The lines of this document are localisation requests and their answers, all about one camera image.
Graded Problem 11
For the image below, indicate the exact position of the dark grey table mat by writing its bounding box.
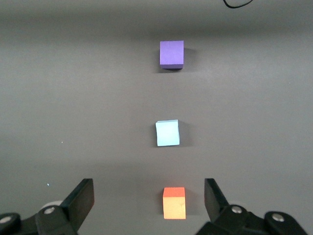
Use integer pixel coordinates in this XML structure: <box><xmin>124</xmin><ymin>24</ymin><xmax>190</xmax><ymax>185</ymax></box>
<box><xmin>0</xmin><ymin>0</ymin><xmax>313</xmax><ymax>235</ymax></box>

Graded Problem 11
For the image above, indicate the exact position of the black looped table cable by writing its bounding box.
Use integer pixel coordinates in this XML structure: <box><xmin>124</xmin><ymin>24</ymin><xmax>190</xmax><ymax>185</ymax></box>
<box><xmin>223</xmin><ymin>0</ymin><xmax>254</xmax><ymax>9</ymax></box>

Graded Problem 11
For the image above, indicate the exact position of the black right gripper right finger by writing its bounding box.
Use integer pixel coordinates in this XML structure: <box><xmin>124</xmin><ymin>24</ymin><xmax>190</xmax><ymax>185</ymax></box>
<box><xmin>195</xmin><ymin>178</ymin><xmax>309</xmax><ymax>235</ymax></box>

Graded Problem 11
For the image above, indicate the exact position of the light blue foam block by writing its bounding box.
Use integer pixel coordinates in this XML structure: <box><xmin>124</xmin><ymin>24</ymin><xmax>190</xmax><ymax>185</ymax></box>
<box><xmin>155</xmin><ymin>119</ymin><xmax>182</xmax><ymax>147</ymax></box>

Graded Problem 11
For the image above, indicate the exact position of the orange foam block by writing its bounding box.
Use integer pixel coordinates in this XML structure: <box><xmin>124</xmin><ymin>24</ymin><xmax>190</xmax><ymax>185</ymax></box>
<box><xmin>162</xmin><ymin>187</ymin><xmax>186</xmax><ymax>220</ymax></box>

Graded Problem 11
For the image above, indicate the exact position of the purple foam block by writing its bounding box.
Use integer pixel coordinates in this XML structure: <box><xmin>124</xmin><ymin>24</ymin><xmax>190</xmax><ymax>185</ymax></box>
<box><xmin>159</xmin><ymin>40</ymin><xmax>184</xmax><ymax>70</ymax></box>

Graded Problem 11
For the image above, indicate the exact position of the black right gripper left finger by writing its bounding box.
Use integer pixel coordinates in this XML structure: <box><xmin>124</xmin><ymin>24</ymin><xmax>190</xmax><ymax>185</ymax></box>
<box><xmin>0</xmin><ymin>178</ymin><xmax>95</xmax><ymax>235</ymax></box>

